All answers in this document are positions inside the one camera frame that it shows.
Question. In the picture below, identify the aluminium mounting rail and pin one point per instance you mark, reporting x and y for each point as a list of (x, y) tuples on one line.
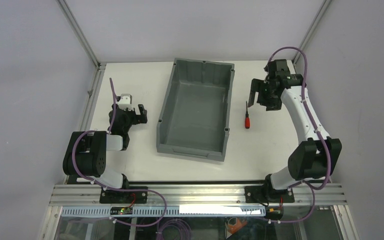
[(194, 194)]

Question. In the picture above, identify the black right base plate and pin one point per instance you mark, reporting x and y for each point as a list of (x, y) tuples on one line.
[(255, 195)]

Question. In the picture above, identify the white slotted cable duct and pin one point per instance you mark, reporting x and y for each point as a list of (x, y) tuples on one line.
[(185, 210)]

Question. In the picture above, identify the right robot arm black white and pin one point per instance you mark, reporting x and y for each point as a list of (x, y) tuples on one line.
[(317, 152)]

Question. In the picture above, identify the orange object below table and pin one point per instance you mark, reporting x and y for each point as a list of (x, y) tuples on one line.
[(234, 224)]

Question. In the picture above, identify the grey plastic storage bin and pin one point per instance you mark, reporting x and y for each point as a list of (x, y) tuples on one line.
[(195, 114)]

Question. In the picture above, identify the right aluminium frame post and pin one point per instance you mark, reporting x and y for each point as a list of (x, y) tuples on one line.
[(315, 24)]

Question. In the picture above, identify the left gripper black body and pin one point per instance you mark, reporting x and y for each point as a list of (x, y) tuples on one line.
[(135, 117)]

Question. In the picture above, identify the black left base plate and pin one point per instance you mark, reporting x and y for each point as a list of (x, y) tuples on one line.
[(138, 196)]

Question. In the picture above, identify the aluminium frame post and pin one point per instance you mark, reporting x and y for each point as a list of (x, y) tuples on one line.
[(315, 24), (66, 10)]

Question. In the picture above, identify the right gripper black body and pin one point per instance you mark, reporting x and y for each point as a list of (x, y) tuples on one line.
[(261, 91)]

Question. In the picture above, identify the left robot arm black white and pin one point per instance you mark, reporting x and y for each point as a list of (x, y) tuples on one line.
[(86, 153)]

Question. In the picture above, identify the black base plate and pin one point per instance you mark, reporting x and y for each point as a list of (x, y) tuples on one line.
[(255, 195), (138, 196)]

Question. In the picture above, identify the red handled screwdriver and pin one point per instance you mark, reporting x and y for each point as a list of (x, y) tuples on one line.
[(247, 123)]

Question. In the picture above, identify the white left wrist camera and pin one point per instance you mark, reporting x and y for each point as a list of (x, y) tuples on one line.
[(124, 102)]

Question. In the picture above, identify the left aluminium frame post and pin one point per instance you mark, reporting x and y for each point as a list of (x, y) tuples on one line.
[(66, 10)]

